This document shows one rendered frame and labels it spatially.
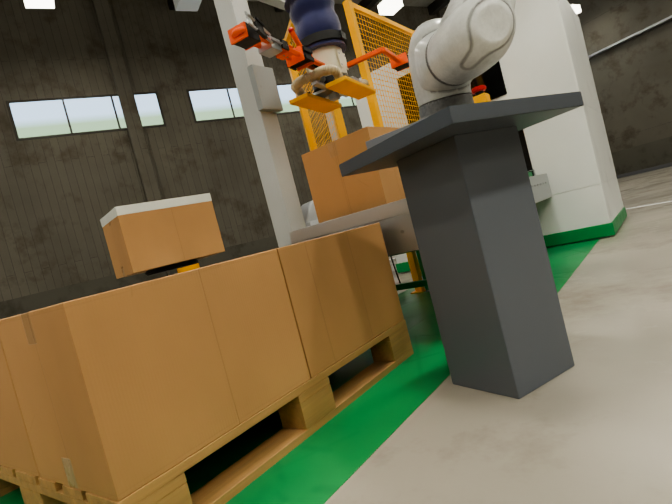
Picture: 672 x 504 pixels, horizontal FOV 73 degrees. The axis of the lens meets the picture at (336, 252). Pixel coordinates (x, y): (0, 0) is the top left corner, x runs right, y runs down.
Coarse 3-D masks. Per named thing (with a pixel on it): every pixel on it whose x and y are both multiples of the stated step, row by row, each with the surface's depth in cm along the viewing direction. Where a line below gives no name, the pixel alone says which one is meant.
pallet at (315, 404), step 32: (352, 352) 153; (384, 352) 174; (320, 384) 138; (352, 384) 159; (256, 416) 117; (288, 416) 134; (320, 416) 135; (256, 448) 127; (288, 448) 124; (0, 480) 146; (32, 480) 115; (160, 480) 95; (224, 480) 113
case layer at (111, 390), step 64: (256, 256) 127; (320, 256) 149; (384, 256) 180; (0, 320) 109; (64, 320) 88; (128, 320) 96; (192, 320) 108; (256, 320) 123; (320, 320) 143; (384, 320) 172; (0, 384) 117; (64, 384) 93; (128, 384) 94; (192, 384) 105; (256, 384) 119; (0, 448) 127; (64, 448) 99; (128, 448) 91; (192, 448) 102
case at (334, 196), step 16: (368, 128) 193; (384, 128) 202; (336, 144) 204; (352, 144) 198; (304, 160) 217; (320, 160) 211; (336, 160) 205; (320, 176) 213; (336, 176) 207; (352, 176) 202; (368, 176) 196; (384, 176) 196; (320, 192) 215; (336, 192) 209; (352, 192) 203; (368, 192) 198; (384, 192) 193; (400, 192) 203; (320, 208) 217; (336, 208) 211; (352, 208) 205; (368, 208) 200
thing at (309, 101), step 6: (300, 96) 199; (306, 96) 198; (312, 96) 201; (318, 96) 206; (294, 102) 201; (300, 102) 203; (306, 102) 205; (312, 102) 207; (318, 102) 210; (324, 102) 212; (330, 102) 216; (336, 102) 222; (306, 108) 214; (312, 108) 217; (318, 108) 219; (324, 108) 222; (330, 108) 225; (336, 108) 227
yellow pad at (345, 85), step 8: (336, 80) 190; (344, 80) 189; (352, 80) 194; (328, 88) 194; (336, 88) 196; (344, 88) 199; (352, 88) 202; (360, 88) 205; (368, 88) 209; (352, 96) 214; (360, 96) 217
